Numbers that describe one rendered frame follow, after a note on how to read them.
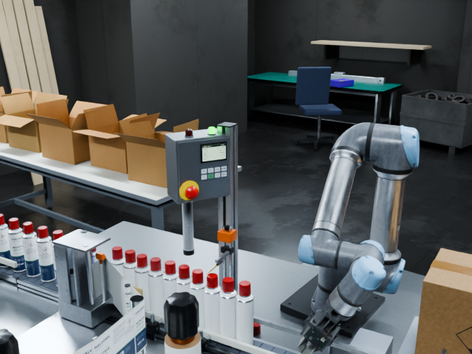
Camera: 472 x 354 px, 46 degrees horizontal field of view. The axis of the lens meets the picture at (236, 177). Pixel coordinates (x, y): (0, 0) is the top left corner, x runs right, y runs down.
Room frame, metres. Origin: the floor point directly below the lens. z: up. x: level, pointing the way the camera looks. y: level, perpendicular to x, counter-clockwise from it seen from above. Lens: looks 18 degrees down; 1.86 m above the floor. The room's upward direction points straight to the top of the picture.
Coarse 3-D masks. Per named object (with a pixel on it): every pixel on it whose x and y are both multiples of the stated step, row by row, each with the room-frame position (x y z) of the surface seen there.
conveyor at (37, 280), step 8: (32, 280) 1.77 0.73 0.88; (40, 280) 1.77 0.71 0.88; (48, 288) 1.72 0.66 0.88; (56, 288) 1.72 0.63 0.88; (216, 344) 1.39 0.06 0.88; (256, 344) 1.39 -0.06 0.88; (264, 344) 1.39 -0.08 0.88; (232, 352) 1.35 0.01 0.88; (240, 352) 1.35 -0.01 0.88; (280, 352) 1.35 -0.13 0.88; (288, 352) 1.35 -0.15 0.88
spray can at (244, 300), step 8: (240, 288) 1.38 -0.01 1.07; (248, 288) 1.37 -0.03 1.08; (240, 296) 1.37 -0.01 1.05; (248, 296) 1.37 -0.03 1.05; (240, 304) 1.36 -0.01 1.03; (248, 304) 1.36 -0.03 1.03; (240, 312) 1.36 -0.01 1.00; (248, 312) 1.36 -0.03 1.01; (240, 320) 1.36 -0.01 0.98; (248, 320) 1.36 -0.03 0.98; (240, 328) 1.36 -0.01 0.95; (248, 328) 1.36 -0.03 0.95; (240, 336) 1.36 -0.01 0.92; (248, 336) 1.36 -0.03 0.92
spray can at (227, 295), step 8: (224, 280) 1.40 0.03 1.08; (232, 280) 1.40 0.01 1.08; (224, 288) 1.39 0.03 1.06; (232, 288) 1.40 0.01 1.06; (224, 296) 1.39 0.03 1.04; (232, 296) 1.39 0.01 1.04; (224, 304) 1.38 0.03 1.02; (232, 304) 1.39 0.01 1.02; (224, 312) 1.38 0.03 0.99; (232, 312) 1.39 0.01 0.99; (224, 320) 1.38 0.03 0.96; (232, 320) 1.39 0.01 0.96; (224, 328) 1.38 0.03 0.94; (232, 328) 1.39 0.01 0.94; (232, 336) 1.39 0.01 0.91; (224, 344) 1.38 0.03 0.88
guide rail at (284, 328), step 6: (258, 318) 1.40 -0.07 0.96; (264, 324) 1.38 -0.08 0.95; (270, 324) 1.37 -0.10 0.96; (276, 324) 1.37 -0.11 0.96; (282, 324) 1.37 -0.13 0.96; (282, 330) 1.36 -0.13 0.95; (288, 330) 1.35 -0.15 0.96; (294, 330) 1.34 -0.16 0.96; (300, 330) 1.34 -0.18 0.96; (336, 342) 1.28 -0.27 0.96; (342, 348) 1.27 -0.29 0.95; (348, 348) 1.26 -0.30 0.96; (354, 348) 1.25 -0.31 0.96; (360, 348) 1.25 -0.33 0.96
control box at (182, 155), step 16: (176, 144) 1.48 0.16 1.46; (192, 144) 1.50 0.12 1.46; (176, 160) 1.48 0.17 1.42; (192, 160) 1.50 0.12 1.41; (224, 160) 1.54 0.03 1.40; (176, 176) 1.48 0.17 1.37; (192, 176) 1.50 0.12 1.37; (176, 192) 1.48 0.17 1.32; (208, 192) 1.52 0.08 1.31; (224, 192) 1.54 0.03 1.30
